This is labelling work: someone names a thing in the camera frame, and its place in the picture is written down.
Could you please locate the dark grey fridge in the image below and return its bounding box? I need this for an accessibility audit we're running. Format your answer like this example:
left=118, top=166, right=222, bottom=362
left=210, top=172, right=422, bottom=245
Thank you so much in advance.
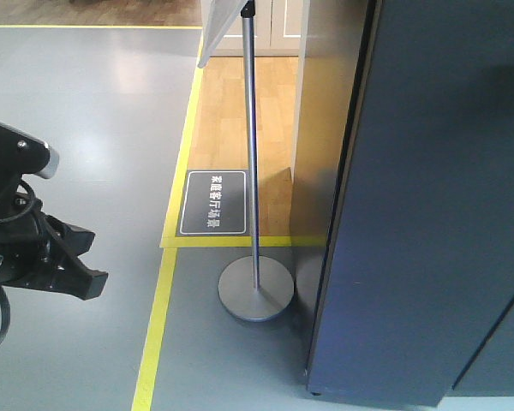
left=307, top=1, right=514, bottom=406

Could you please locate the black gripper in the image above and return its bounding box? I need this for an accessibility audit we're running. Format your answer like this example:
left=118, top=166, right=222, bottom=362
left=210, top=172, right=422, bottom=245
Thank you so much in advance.
left=0, top=200, right=108, bottom=301

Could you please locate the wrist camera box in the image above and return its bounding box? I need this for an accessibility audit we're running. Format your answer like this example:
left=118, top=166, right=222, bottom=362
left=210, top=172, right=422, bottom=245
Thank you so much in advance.
left=0, top=122, right=60, bottom=190

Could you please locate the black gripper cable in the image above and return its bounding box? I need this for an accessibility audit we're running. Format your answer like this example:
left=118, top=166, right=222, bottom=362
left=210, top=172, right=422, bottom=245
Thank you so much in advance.
left=0, top=177, right=38, bottom=356

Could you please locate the white double door cabinet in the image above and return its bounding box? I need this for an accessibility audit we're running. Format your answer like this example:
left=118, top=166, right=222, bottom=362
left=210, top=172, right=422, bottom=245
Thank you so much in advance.
left=200, top=0, right=305, bottom=58

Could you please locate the black floor label sign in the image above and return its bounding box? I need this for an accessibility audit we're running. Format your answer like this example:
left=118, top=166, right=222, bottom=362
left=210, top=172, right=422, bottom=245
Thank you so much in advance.
left=177, top=170, right=248, bottom=236

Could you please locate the sign stand with board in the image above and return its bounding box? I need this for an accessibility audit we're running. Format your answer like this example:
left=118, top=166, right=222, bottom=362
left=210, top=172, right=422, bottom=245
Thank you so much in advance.
left=198, top=1, right=295, bottom=323

